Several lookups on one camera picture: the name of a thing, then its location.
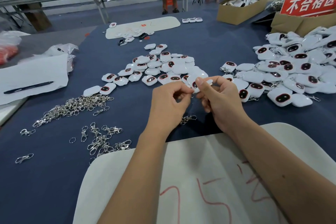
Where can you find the flat brown cardboard box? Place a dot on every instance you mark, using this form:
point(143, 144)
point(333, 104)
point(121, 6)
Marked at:
point(291, 24)

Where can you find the red plastic stool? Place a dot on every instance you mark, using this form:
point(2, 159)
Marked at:
point(170, 1)

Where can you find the long white foam board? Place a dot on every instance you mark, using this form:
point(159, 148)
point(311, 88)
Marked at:
point(165, 23)

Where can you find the white foam board red marks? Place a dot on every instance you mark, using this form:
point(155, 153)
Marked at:
point(210, 174)

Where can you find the red sign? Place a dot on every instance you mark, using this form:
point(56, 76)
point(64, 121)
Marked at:
point(311, 0)

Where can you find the open cardboard box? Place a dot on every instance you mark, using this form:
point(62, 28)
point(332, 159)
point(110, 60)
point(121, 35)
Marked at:
point(237, 15)

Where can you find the person's left hand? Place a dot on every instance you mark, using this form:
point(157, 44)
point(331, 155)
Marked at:
point(165, 110)

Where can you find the person's right hand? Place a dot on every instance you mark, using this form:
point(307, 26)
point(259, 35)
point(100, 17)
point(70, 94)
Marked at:
point(223, 104)

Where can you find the white tag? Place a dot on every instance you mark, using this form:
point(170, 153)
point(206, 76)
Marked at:
point(195, 84)

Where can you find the orange bag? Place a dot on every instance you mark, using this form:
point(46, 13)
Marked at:
point(8, 54)

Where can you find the person's left forearm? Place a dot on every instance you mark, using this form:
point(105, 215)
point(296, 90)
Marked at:
point(131, 184)

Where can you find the white paper sheet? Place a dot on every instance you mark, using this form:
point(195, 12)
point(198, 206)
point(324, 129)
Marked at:
point(32, 72)

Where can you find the white plastic bag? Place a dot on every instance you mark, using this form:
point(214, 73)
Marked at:
point(14, 36)

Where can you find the black pen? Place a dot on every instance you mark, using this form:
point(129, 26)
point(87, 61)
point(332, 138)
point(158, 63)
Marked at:
point(29, 88)

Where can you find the person's right forearm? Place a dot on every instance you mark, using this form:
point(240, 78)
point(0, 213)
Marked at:
point(283, 176)

